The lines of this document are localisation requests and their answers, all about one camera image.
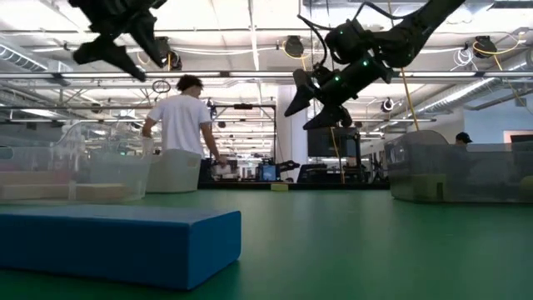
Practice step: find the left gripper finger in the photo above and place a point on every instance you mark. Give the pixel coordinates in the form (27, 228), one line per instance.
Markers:
(108, 52)
(149, 39)

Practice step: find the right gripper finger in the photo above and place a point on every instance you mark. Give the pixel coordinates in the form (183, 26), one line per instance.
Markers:
(303, 91)
(329, 118)

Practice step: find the long beige foam block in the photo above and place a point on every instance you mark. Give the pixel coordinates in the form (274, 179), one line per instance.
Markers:
(41, 192)

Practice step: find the blue foam block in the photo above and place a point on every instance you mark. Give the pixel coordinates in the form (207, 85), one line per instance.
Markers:
(116, 246)

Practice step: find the yellow-green foam block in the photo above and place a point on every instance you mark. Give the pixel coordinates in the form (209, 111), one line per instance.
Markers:
(528, 186)

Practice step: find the black background robot arm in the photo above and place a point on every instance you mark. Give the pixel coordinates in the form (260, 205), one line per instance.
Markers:
(289, 165)

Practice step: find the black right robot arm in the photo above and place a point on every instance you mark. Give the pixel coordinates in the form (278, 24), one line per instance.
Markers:
(399, 37)

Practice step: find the black monitor screen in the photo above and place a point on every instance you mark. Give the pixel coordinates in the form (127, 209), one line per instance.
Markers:
(325, 143)

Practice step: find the white building pillar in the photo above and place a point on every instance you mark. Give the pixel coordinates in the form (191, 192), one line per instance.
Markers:
(292, 141)

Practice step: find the small green foam block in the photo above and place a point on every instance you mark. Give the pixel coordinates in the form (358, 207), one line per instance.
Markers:
(279, 187)

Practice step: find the person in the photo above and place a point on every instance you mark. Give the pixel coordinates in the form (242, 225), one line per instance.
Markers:
(181, 121)
(463, 137)

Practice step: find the clear plastic bin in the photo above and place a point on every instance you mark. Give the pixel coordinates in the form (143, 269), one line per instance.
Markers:
(108, 166)

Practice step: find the white plastic bin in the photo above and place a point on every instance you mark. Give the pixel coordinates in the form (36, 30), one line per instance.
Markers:
(175, 171)

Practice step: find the grey translucent plastic bin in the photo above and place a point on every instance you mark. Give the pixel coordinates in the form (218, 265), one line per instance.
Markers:
(479, 171)

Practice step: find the silver ceiling air duct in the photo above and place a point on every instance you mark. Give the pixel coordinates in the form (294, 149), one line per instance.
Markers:
(25, 60)
(466, 93)

